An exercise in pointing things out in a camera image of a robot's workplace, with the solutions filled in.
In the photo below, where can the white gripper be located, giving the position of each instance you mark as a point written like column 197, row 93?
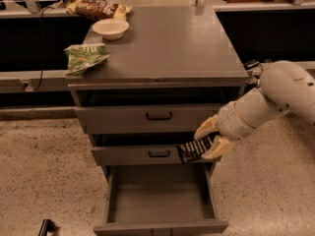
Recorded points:
column 233, row 121

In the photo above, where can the black rxbar chocolate bar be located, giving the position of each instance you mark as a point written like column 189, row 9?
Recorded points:
column 194, row 150

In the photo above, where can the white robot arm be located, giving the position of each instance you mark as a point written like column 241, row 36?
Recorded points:
column 284, row 87

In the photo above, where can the grey drawer cabinet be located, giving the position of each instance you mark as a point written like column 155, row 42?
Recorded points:
column 169, row 47

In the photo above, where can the grey bottom drawer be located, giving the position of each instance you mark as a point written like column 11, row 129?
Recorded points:
column 160, row 200

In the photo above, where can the grey drawer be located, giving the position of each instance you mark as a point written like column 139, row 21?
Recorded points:
column 160, row 200
column 132, row 149
column 123, row 110

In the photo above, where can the grey top drawer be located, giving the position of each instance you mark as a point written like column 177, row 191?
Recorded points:
column 123, row 110

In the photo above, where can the grey middle drawer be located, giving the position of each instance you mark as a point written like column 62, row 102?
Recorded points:
column 132, row 149

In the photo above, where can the small black device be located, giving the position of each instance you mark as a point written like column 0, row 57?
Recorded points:
column 251, row 64

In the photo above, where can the white bowl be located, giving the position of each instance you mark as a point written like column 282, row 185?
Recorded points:
column 111, row 29

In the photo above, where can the green chip bag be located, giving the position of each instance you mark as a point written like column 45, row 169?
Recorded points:
column 81, row 57

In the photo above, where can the brown snack bag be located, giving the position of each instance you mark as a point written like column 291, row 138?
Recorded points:
column 98, row 10

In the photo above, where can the black object on floor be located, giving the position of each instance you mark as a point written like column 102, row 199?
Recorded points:
column 47, row 226

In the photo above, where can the black top drawer handle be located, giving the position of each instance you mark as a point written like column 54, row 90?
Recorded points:
column 159, row 117

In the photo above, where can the black drawer handle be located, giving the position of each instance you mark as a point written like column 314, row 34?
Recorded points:
column 159, row 117
column 159, row 154

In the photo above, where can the black middle drawer handle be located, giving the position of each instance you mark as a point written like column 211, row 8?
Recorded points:
column 159, row 154

